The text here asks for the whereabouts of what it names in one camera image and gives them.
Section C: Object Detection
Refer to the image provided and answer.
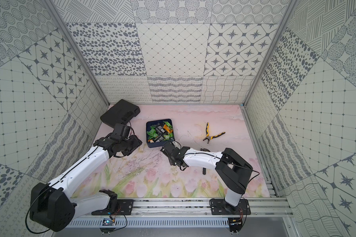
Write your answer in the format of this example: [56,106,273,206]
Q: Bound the claw hammer black handle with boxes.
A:
[200,148,210,175]

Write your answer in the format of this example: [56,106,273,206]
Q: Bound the dark blue storage box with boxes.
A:
[146,118,175,148]

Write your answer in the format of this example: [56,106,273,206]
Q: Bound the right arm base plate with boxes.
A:
[209,198,251,215]

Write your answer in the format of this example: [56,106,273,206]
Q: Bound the white vent grille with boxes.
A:
[67,217,228,228]

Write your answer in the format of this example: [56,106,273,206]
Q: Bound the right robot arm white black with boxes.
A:
[160,142,260,207]

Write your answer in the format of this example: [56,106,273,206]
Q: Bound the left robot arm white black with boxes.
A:
[25,135,142,232]

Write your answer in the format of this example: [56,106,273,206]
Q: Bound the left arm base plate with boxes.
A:
[91,199,134,216]

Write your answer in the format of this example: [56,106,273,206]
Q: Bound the aluminium mounting rail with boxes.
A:
[48,197,294,218]

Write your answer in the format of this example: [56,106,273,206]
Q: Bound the yellow black pliers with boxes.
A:
[203,122,226,144]

